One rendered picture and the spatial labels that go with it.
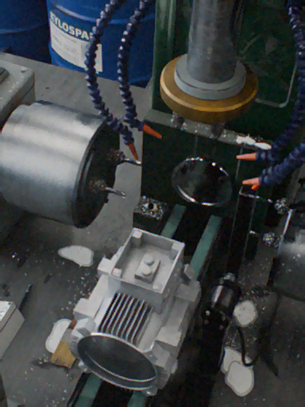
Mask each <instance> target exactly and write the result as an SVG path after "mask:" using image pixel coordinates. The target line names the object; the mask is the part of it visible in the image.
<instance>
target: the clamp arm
mask: <svg viewBox="0 0 305 407"><path fill-rule="evenodd" d="M257 193H258V191H257V190H256V189H253V188H247V187H245V186H242V187H241V191H240V193H238V198H237V206H236V211H235V216H234V224H233V229H232V234H231V238H230V247H229V251H228V255H227V261H226V265H225V266H226V268H225V269H224V274H223V278H226V276H227V275H228V278H231V276H233V277H232V279H233V280H234V279H235V281H234V282H235V284H238V282H239V279H240V275H241V268H242V264H243V260H244V255H245V248H246V245H247V240H248V236H249V228H250V224H251V221H253V213H254V209H255V205H256V201H257ZM230 275H231V276H230Z"/></svg>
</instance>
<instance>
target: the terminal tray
mask: <svg viewBox="0 0 305 407"><path fill-rule="evenodd" d="M136 233H139V234H140V235H138V236H136V235H135V234H136ZM175 244H178V245H179V248H175ZM183 248H184V243H182V242H177V241H175V240H172V239H169V238H164V237H161V236H159V235H154V234H150V233H148V232H147V231H143V230H140V229H137V228H134V229H133V230H132V233H131V235H130V236H129V237H128V239H127V241H126V242H125V245H124V247H123V249H122V252H121V253H120V254H119V256H118V260H117V261H116V262H115V263H114V265H113V267H112V269H111V271H110V274H109V275H108V286H109V298H112V296H113V295H114V293H116V298H118V295H119V293H121V299H122V297H123V295H124V294H125V299H126V300H127V297H128V295H129V296H130V297H131V300H133V297H135V302H137V301H138V299H140V304H141V303H142V301H143V300H144V301H145V306H147V304H148V303H149V308H152V306H153V305H154V312H155V313H156V314H159V315H161V314H164V309H165V308H166V304H167V303H168V298H169V297H172V293H173V291H174V288H175V287H176V282H178V277H180V270H181V269H182V267H183ZM115 270H119V271H120V274H119V275H117V274H114V271H115ZM156 284H160V288H158V289H157V288H156V287H155V286H156Z"/></svg>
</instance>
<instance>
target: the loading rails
mask: <svg viewBox="0 0 305 407"><path fill-rule="evenodd" d="M185 217H187V207H183V206H180V205H178V204H177V203H176V204H175V200H173V199H170V201H169V203H168V206H167V208H166V210H165V212H164V214H163V215H162V216H161V220H160V222H159V224H157V226H156V229H155V231H154V233H153V234H154V235H159V236H161V237H164V238H169V239H172V240H175V241H177V242H182V241H183V233H184V225H185ZM228 221H229V216H228V215H224V217H223V218H222V217H219V216H216V215H210V219H209V221H208V223H207V226H206V228H205V230H204V233H203V236H202V238H201V240H200V242H199V243H198V245H197V247H196V250H195V252H194V254H193V257H191V256H188V255H185V254H184V255H183V265H186V264H188V265H189V266H190V267H191V268H192V269H193V270H194V271H195V275H194V277H193V280H195V281H199V282H200V283H199V285H201V289H202V290H201V292H202V293H201V294H202V296H201V299H200V302H199V305H198V307H196V310H195V314H194V315H193V316H194V317H196V315H198V312H199V308H200V306H201V304H202V302H203V298H204V296H205V293H206V291H207V288H208V286H209V285H212V283H213V281H214V280H215V279H217V278H223V274H224V270H221V269H217V268H216V267H217V264H218V261H219V259H220V256H221V254H222V249H223V244H224V239H225V235H226V230H227V226H228ZM202 338H203V329H202V324H200V323H196V322H195V326H194V328H193V330H192V333H191V337H190V338H188V337H185V339H184V341H183V343H182V345H181V348H180V351H179V353H178V356H177V358H176V359H177V360H179V358H180V354H181V352H182V350H183V349H184V346H185V344H186V341H187V339H189V340H191V341H194V342H197V343H199V344H202ZM114 387H115V385H114V386H113V387H112V383H109V385H107V383H106V381H104V382H102V378H100V380H99V379H98V376H97V375H95V374H94V373H93V372H91V373H90V374H86V372H85V371H84V370H83V371H82V374H81V375H80V377H79V378H78V381H77V384H76V386H75V388H74V389H73V390H72V393H71V395H70V397H69V398H68V402H67V404H66V405H65V407H106V404H107V402H108V400H110V396H111V394H112V392H113V390H114ZM181 389H182V387H179V386H176V384H173V383H170V381H169V380H167V382H166V386H165V387H163V389H158V391H157V393H156V395H154V396H148V397H147V396H146V395H145V393H143V392H141V391H140V390H137V391H136V393H134V391H133V393H132V395H131V397H130V399H129V402H128V405H127V406H126V407H160V406H161V402H162V403H164V405H169V406H171V407H175V404H176V400H177V398H178V396H179V393H180V390H181Z"/></svg>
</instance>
